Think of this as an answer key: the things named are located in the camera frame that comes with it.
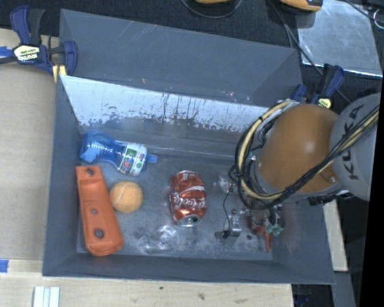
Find blue plastic bottle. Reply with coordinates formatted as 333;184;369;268
76;129;161;180

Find pale wood flat board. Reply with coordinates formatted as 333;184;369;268
0;62;65;266

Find orange ball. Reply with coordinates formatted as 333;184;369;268
107;178;146;216

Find orange flat block with holes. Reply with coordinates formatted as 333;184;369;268
66;163;132;260

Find clear glass thing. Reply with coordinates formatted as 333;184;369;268
135;221;183;256

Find crushed red soda can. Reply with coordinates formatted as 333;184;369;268
166;168;211;230

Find grey metal bin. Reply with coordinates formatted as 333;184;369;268
31;8;363;307

